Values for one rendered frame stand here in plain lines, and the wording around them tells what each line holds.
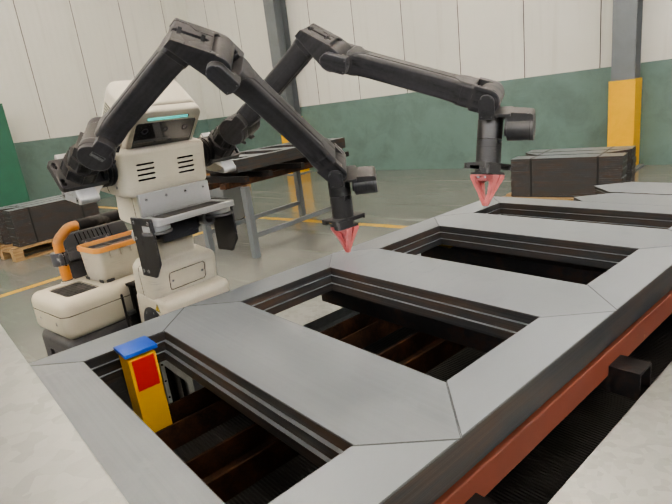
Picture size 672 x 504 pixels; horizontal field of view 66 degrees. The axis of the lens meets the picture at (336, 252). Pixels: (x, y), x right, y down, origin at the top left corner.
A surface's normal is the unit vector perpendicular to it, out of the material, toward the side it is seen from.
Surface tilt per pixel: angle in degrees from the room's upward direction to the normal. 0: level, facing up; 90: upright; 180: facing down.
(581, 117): 90
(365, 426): 0
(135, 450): 0
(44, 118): 90
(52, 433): 0
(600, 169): 90
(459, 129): 90
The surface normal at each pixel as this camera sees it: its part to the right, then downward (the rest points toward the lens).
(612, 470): -0.12, -0.95
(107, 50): 0.76, 0.09
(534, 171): -0.61, 0.29
